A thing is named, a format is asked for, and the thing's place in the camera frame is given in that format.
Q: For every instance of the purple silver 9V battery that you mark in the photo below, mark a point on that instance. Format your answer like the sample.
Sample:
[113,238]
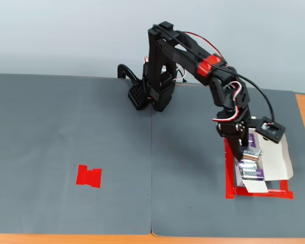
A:
[252,144]
[252,155]
[251,137]
[249,166]
[251,174]

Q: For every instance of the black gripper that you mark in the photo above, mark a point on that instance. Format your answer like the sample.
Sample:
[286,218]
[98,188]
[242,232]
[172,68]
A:
[230,131]

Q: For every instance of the grey mat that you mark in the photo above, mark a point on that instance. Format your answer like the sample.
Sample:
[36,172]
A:
[53,152]
[193,165]

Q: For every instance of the white cardboard box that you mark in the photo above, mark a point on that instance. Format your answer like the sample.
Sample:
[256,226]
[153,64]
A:
[274,157]

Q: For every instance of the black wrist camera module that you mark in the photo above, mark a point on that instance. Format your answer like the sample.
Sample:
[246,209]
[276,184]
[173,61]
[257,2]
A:
[270,129]

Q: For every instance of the red tape patch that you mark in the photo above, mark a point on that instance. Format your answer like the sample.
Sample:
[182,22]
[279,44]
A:
[89,176]

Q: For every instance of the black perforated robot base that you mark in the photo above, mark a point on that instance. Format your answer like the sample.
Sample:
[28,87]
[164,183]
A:
[138,96]

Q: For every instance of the red tape band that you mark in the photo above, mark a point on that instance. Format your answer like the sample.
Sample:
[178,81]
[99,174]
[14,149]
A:
[209,64]

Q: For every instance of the red tape frame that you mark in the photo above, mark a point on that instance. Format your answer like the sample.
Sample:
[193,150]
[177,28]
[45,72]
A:
[230,178]

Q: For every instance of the black table clamp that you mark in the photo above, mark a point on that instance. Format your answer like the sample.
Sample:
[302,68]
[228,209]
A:
[127,71]

